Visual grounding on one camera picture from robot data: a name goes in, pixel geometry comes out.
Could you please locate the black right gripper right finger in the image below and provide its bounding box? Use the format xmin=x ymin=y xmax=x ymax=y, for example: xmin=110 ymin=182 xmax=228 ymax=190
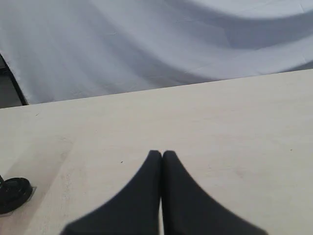
xmin=161 ymin=150 xmax=267 ymax=235

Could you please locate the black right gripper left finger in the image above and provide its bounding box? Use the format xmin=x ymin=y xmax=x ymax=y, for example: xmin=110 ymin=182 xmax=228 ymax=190
xmin=62 ymin=150 xmax=161 ymax=235

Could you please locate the black round base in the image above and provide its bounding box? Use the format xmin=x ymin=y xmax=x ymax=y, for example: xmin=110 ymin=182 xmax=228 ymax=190
xmin=0 ymin=176 xmax=33 ymax=215

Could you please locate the black backdrop stand pole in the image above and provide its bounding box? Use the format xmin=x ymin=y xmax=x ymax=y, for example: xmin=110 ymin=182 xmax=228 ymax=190
xmin=0 ymin=55 xmax=28 ymax=106

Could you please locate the white backdrop cloth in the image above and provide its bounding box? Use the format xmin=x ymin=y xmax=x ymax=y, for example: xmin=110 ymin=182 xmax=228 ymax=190
xmin=0 ymin=0 xmax=313 ymax=104

